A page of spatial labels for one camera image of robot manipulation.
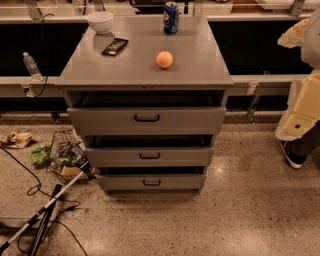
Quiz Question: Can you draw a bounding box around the green snack bag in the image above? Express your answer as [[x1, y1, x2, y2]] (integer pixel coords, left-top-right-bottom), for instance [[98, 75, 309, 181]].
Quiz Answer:
[[29, 142, 51, 169]]

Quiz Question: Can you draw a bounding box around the bottom grey drawer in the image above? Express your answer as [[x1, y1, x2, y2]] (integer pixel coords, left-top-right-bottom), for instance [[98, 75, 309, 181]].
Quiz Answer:
[[96, 174, 206, 191]]

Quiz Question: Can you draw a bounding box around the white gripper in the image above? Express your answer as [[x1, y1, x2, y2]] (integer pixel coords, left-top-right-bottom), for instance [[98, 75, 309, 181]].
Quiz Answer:
[[275, 18, 320, 141]]

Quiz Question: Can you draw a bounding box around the white black reacher stick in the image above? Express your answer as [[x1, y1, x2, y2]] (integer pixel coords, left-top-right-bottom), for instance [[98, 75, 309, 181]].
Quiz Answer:
[[0, 171, 84, 256]]

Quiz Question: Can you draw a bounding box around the top grey drawer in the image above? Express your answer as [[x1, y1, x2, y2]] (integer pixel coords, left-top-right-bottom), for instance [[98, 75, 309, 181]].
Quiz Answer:
[[68, 107, 225, 136]]

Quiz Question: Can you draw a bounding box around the clear plastic water bottle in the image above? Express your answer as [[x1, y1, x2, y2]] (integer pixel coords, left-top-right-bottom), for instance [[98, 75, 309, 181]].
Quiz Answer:
[[23, 52, 43, 82]]

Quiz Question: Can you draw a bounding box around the white bowl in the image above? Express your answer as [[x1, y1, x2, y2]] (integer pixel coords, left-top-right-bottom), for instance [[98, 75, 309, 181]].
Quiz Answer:
[[86, 11, 114, 34]]

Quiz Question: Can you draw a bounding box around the orange fruit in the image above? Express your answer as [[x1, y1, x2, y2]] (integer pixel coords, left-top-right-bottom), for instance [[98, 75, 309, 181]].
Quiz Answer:
[[156, 51, 173, 69]]

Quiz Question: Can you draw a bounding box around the blue pepsi can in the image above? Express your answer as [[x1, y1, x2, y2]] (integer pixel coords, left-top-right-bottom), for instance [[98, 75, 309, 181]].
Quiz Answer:
[[163, 2, 179, 34]]

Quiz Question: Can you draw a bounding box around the black hanging cable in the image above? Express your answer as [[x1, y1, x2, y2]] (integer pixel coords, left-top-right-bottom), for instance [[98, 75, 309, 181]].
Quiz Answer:
[[34, 13, 55, 98]]

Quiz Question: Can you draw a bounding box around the grey drawer cabinet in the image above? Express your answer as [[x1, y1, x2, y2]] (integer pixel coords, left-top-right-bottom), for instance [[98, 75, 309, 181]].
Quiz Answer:
[[54, 14, 234, 196]]

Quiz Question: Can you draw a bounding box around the black snack bar packet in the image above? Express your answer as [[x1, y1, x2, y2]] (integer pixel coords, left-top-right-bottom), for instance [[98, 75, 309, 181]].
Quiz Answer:
[[102, 38, 128, 56]]

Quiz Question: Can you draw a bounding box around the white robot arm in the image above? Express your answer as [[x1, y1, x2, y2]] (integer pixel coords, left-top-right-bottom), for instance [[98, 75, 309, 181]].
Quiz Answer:
[[275, 9, 320, 141]]

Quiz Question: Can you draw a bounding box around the black floor cable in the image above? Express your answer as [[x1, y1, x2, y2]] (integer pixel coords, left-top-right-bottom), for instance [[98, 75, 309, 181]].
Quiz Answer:
[[0, 145, 89, 256]]

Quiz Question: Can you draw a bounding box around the wire basket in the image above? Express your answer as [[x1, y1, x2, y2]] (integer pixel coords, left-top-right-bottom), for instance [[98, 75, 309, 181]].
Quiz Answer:
[[47, 129, 94, 184]]

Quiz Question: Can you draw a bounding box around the grey drawer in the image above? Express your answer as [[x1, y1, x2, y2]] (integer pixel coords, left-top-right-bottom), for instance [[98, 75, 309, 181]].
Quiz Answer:
[[85, 147, 213, 168], [96, 174, 206, 191], [68, 107, 225, 136]]

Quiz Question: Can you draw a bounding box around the black white shoe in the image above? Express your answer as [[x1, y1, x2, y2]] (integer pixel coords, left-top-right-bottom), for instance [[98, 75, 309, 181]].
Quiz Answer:
[[280, 141, 306, 169]]

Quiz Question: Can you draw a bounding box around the middle grey drawer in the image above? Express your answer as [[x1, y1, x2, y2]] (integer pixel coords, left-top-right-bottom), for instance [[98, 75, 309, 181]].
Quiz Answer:
[[85, 147, 213, 168]]

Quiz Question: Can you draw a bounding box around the crumpled brown bag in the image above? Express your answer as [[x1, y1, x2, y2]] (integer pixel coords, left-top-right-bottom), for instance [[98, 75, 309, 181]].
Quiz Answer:
[[0, 132, 32, 149]]

